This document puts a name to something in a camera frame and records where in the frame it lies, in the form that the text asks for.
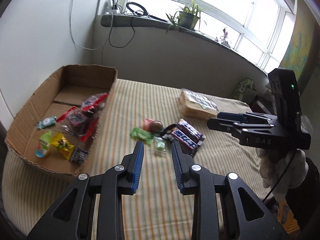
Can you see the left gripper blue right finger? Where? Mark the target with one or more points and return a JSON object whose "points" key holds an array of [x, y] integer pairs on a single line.
{"points": [[181, 163]]}

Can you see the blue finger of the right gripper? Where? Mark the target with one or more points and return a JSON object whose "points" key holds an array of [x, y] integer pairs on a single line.
{"points": [[231, 116]]}

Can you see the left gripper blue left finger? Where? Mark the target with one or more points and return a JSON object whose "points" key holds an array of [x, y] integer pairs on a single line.
{"points": [[136, 164]]}

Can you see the snickers bar front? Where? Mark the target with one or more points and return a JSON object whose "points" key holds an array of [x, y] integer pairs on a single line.
{"points": [[188, 142]]}

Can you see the snickers bar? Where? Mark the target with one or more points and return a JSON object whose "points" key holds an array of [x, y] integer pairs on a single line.
{"points": [[188, 142], [187, 128]]}

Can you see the snickers bar back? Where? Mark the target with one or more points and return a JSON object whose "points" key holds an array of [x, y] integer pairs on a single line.
{"points": [[187, 128]]}

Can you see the black seed snack packet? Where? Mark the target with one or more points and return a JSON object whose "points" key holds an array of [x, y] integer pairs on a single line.
{"points": [[78, 156]]}

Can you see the red dried fruit packet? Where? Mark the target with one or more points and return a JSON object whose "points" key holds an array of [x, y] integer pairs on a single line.
{"points": [[73, 121], [91, 106]]}

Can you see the yellow candy wrapper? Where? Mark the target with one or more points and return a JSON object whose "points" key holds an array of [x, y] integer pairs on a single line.
{"points": [[62, 145]]}

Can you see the right hand in white glove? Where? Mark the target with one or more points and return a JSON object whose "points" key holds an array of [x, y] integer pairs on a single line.
{"points": [[287, 173]]}

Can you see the light green candy packet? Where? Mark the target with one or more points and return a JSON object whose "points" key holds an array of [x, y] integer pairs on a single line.
{"points": [[140, 134]]}

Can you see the clear green candy wrapper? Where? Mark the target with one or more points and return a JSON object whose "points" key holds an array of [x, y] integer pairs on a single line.
{"points": [[160, 145]]}

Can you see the green tissue box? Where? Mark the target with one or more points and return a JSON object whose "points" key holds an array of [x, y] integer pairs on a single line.
{"points": [[244, 88]]}

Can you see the brown chocolate egg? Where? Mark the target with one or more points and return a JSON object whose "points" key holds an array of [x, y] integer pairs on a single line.
{"points": [[153, 126]]}

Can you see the striped yellow green tablecloth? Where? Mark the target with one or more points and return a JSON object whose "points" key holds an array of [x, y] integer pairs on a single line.
{"points": [[157, 210]]}

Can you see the wrapped sliced bread loaf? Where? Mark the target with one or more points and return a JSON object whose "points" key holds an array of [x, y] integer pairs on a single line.
{"points": [[196, 105]]}

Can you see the red dried fruit packet in box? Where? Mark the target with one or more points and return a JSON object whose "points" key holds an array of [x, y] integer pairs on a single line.
{"points": [[73, 121]]}

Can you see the small figurine on sill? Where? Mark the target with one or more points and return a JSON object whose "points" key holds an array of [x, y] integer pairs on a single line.
{"points": [[223, 38]]}

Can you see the brown cardboard box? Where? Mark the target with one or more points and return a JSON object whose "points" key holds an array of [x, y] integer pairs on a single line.
{"points": [[57, 128]]}

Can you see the teal candy wrapper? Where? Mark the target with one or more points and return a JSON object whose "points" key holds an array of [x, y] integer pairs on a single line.
{"points": [[46, 122]]}

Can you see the potted spider plant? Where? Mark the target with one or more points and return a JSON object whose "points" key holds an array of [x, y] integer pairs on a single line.
{"points": [[187, 17]]}

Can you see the white power strip charger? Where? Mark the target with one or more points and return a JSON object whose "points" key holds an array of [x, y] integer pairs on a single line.
{"points": [[112, 7]]}

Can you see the wall map poster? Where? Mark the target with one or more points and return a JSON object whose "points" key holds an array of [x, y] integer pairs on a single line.
{"points": [[299, 46]]}

